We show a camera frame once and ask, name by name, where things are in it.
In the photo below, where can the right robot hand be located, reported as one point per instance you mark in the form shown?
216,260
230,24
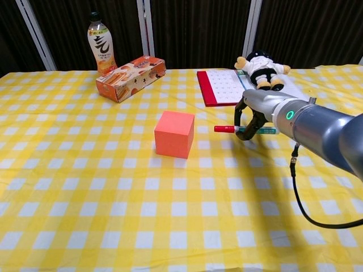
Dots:
261,103

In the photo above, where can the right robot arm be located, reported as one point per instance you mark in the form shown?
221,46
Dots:
320,127

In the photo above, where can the red desk calendar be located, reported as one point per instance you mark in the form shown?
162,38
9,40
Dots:
224,88

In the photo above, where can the red capped green marker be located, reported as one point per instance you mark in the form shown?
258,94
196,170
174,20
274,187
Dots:
224,129

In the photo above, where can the black white plush toy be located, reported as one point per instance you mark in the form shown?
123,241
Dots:
262,69

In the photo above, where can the yellow checkered tablecloth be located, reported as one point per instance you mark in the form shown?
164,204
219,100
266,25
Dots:
113,198

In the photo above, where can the pink cube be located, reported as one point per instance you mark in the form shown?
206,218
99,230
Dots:
173,139

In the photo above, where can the orange snack box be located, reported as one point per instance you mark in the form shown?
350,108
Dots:
127,80

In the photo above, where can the orange drink bottle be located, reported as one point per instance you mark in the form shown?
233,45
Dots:
100,45

